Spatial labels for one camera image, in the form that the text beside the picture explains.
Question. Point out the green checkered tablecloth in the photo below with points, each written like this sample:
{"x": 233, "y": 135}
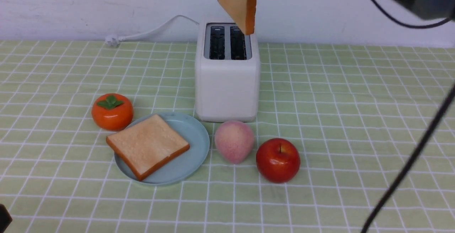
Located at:
{"x": 354, "y": 113}

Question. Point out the toast slice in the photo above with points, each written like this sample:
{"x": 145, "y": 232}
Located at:
{"x": 147, "y": 146}
{"x": 242, "y": 12}

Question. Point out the light blue round plate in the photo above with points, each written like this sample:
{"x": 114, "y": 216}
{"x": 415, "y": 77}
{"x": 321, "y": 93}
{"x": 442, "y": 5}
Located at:
{"x": 184, "y": 165}

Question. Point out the pink peach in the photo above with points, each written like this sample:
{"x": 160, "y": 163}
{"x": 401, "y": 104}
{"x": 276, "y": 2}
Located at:
{"x": 234, "y": 140}

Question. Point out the red apple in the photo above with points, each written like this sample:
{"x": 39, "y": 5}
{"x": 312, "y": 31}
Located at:
{"x": 278, "y": 160}

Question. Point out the white two-slot toaster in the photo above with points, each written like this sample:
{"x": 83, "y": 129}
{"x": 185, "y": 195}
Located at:
{"x": 227, "y": 73}

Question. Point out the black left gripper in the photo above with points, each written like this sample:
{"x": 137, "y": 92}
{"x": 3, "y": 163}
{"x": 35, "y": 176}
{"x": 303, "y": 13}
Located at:
{"x": 5, "y": 218}

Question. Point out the orange persimmon with green leaf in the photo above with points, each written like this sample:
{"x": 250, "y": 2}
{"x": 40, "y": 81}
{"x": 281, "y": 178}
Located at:
{"x": 112, "y": 112}

